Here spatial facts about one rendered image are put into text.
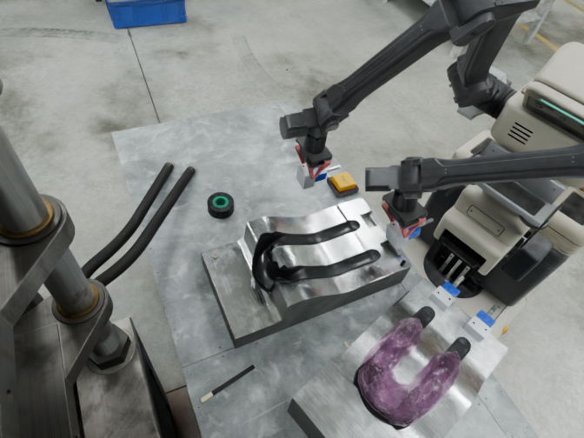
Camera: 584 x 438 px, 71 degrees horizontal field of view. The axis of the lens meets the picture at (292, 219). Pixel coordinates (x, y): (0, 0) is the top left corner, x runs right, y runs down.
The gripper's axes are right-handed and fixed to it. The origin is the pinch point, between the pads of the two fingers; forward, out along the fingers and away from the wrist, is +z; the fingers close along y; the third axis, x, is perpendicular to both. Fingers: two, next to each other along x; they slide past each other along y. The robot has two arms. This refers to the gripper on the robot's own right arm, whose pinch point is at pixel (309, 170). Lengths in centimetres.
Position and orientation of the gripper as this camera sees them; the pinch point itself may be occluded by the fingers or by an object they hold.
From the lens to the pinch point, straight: 118.9
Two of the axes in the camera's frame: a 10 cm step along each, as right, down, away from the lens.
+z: -1.0, 6.2, 7.8
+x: 9.0, -2.8, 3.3
